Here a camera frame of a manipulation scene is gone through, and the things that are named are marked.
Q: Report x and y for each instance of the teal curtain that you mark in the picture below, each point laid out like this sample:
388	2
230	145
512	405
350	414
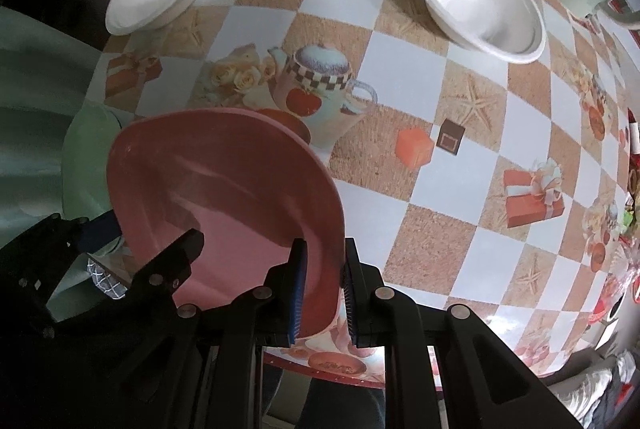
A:
35	84

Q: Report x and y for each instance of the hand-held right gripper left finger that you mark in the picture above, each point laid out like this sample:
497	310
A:
297	294

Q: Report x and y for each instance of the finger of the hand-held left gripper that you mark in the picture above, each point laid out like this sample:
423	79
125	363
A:
165	270
100	232

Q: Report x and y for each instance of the pale green plate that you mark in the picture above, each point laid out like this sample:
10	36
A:
85	169

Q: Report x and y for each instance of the grey striped cushion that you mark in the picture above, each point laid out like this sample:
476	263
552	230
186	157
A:
590	384

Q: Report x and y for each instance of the person's dark pants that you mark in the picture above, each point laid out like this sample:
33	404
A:
325	404

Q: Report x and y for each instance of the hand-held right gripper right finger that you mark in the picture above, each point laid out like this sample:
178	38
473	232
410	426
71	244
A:
350	299

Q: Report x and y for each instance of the grid patterned cloth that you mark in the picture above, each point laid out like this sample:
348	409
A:
107	284

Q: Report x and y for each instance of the pink plastic bowl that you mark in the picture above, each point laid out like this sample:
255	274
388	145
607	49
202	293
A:
225	184

